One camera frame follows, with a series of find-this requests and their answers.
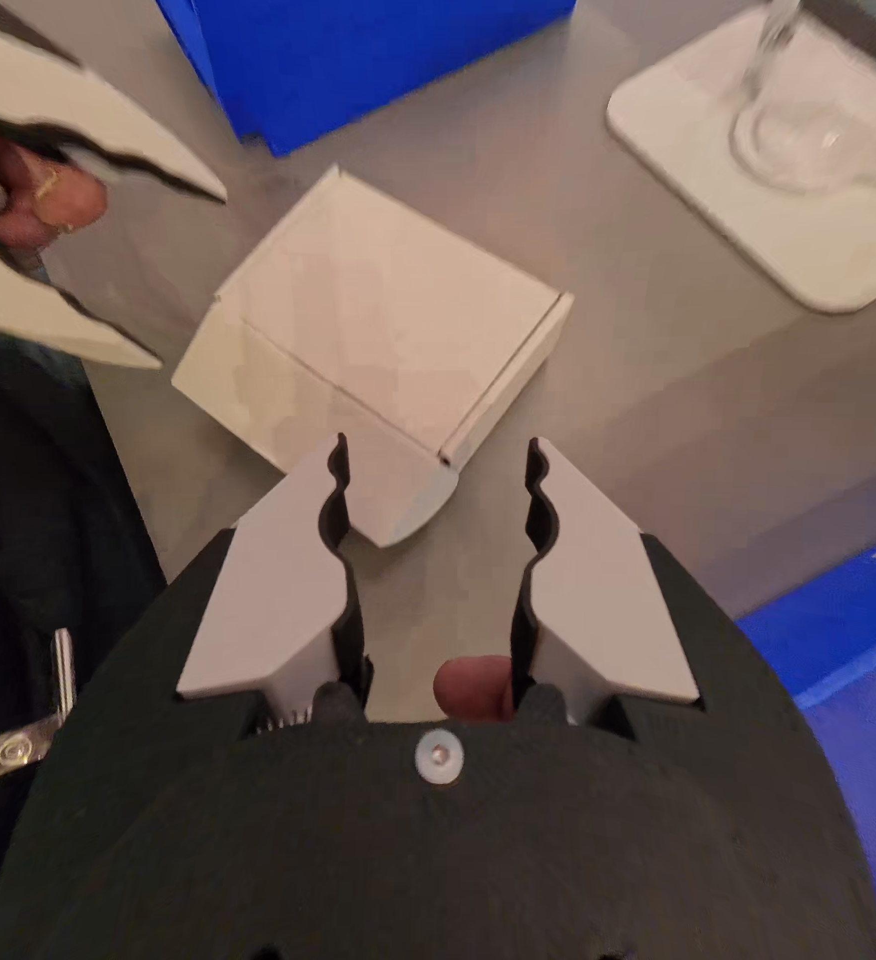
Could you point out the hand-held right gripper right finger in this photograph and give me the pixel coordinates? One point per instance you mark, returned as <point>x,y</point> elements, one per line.
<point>610,600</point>

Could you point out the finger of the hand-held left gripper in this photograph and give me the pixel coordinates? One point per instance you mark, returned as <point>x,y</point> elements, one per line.
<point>70,97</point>
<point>18,307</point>

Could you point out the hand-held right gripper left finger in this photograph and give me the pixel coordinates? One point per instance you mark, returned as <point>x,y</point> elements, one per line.
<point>273,600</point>

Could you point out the white cardboard box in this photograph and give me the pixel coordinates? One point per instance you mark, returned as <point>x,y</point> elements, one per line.
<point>393,315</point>

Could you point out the person's left hand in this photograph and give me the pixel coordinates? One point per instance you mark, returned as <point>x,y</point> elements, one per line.
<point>70,199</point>

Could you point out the person's right hand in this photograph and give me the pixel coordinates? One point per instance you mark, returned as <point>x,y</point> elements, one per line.
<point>475,690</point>

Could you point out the blue plastic bin with tag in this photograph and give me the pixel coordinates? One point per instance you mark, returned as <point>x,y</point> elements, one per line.
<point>857,712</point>

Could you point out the silver metal clasp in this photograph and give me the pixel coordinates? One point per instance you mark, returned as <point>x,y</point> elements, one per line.
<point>3,750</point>

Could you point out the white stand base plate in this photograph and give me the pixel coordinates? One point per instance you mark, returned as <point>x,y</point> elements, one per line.
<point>707,150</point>

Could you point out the clear acrylic bracket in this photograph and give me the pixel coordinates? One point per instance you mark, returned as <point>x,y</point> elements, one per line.
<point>820,135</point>

